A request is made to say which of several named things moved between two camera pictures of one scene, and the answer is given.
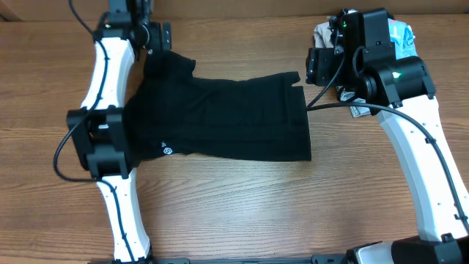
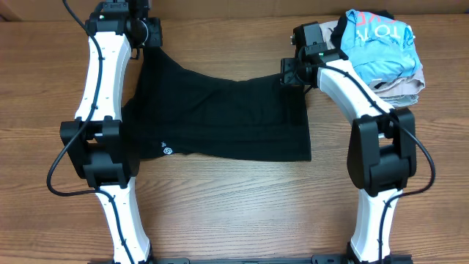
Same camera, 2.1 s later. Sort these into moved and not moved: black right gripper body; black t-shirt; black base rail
Moved: black right gripper body
Not moved: black t-shirt; black base rail
